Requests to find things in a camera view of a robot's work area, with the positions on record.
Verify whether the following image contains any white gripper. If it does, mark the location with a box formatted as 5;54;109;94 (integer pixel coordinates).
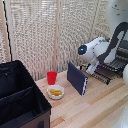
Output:
85;61;100;75

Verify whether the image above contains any dark blue book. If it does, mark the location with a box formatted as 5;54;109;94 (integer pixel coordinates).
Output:
66;61;89;97

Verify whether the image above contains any yellow food piece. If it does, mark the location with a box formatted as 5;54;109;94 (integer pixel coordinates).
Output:
49;87;63;94
49;90;63;98

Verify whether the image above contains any white oval bowl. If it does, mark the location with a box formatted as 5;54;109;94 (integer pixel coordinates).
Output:
46;84;65;100

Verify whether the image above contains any red plastic cup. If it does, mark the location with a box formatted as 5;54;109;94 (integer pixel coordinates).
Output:
46;71;58;86

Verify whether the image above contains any bamboo screen panel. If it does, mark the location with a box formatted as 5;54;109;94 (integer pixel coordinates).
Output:
5;0;57;81
59;0;128;73

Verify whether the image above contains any black fabric storage box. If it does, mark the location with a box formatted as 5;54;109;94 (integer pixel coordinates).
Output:
0;59;53;128

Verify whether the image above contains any thin black pole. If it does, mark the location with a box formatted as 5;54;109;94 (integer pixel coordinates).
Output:
2;0;13;63

